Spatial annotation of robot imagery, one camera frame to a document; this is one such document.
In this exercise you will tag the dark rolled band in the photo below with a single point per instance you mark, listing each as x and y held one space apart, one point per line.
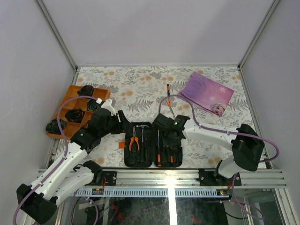
92 105
86 90
75 115

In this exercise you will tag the dark rolled band top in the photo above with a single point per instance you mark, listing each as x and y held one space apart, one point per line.
86 90

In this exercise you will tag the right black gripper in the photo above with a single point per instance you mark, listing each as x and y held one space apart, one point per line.
166 142

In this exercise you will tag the dark rolled band middle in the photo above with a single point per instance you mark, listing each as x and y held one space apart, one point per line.
92 105

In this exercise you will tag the small precision screwdriver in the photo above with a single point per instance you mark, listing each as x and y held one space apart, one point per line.
168 90

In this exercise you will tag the dark rolled band lower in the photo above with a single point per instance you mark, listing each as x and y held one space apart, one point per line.
75 115

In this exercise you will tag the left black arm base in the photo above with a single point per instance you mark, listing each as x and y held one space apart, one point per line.
105 178

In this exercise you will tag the orange metal file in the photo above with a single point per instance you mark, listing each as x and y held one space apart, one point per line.
170 107

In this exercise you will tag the black plastic tool case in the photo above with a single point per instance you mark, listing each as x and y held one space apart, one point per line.
147 155

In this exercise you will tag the purple printed pouch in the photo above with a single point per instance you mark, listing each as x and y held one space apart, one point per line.
206 94

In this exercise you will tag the orange compartment tray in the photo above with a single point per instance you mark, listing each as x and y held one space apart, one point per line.
68 104

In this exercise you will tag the orange handled pliers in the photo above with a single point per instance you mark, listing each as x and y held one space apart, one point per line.
134 142

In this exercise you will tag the black handled screwdriver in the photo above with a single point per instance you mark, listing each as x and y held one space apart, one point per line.
159 161

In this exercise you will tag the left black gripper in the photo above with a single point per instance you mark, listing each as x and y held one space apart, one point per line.
127 124

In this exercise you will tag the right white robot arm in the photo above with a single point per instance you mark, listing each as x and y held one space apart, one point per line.
246 146

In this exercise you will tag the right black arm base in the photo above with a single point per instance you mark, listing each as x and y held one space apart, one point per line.
218 178

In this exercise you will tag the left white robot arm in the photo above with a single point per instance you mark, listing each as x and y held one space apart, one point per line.
40 199

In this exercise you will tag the small claw hammer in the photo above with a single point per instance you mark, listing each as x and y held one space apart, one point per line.
142 128

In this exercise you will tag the dark rolled band outside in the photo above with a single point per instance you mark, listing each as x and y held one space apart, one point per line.
53 127

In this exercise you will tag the aluminium front rail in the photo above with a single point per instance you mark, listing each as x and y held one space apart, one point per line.
185 183

